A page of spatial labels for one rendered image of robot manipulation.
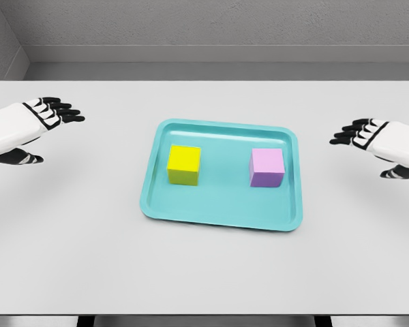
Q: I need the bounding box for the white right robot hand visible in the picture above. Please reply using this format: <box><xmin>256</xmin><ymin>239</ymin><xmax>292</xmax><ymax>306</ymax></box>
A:
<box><xmin>329</xmin><ymin>118</ymin><xmax>409</xmax><ymax>180</ymax></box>

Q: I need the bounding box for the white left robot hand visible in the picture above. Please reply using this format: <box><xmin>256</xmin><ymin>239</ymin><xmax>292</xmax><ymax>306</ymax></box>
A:
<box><xmin>0</xmin><ymin>97</ymin><xmax>86</xmax><ymax>166</ymax></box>

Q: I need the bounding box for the yellow cube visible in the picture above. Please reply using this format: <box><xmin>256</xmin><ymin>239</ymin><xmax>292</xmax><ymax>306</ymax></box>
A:
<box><xmin>166</xmin><ymin>144</ymin><xmax>202</xmax><ymax>187</ymax></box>

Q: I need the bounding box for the teal rectangular tray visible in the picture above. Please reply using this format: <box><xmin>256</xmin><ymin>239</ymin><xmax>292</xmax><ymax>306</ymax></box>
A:
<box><xmin>137</xmin><ymin>118</ymin><xmax>305</xmax><ymax>233</ymax></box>

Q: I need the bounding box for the pink purple cube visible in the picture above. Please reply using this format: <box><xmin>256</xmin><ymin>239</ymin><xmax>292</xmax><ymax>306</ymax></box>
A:
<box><xmin>249</xmin><ymin>147</ymin><xmax>286</xmax><ymax>188</ymax></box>

